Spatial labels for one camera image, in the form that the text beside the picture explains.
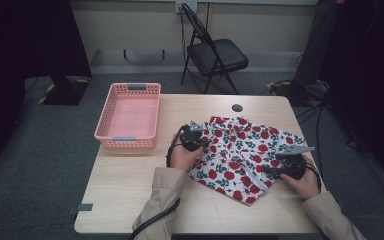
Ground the white wall outlet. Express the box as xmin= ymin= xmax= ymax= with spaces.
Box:
xmin=174 ymin=1 xmax=199 ymax=15

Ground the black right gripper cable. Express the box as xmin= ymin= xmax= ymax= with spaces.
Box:
xmin=307 ymin=162 xmax=323 ymax=193

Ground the person's left hand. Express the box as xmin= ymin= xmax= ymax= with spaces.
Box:
xmin=169 ymin=132 xmax=204 ymax=173

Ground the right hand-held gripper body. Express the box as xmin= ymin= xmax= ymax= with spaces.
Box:
xmin=279 ymin=144 xmax=316 ymax=181

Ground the white shirt with red flowers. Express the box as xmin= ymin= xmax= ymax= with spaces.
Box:
xmin=186 ymin=115 xmax=306 ymax=206

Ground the dark curtain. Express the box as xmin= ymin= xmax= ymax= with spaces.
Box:
xmin=319 ymin=0 xmax=384 ymax=196
xmin=0 ymin=0 xmax=93 ymax=177

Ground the black folding chair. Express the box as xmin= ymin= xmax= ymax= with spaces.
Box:
xmin=179 ymin=2 xmax=250 ymax=96

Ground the black cable from wall outlet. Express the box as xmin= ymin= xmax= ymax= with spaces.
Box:
xmin=178 ymin=11 xmax=187 ymax=60

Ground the pink plastic basket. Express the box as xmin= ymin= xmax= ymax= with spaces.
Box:
xmin=93 ymin=82 xmax=162 ymax=150

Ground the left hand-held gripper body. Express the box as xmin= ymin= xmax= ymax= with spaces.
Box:
xmin=178 ymin=120 xmax=208 ymax=153

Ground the black stand base yellow tape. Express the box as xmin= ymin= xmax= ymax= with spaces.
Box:
xmin=37 ymin=75 xmax=92 ymax=107

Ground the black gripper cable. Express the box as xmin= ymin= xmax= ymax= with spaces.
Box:
xmin=307 ymin=162 xmax=323 ymax=193
xmin=127 ymin=124 xmax=186 ymax=240

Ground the person's right hand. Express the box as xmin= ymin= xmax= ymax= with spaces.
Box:
xmin=280 ymin=154 xmax=322 ymax=201

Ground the black floor cable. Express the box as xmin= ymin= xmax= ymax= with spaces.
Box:
xmin=294 ymin=99 xmax=364 ymax=171

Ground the dark equipment on floor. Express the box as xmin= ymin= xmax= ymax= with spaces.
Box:
xmin=265 ymin=79 xmax=332 ymax=108

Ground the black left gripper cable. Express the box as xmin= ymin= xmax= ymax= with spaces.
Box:
xmin=127 ymin=124 xmax=186 ymax=240

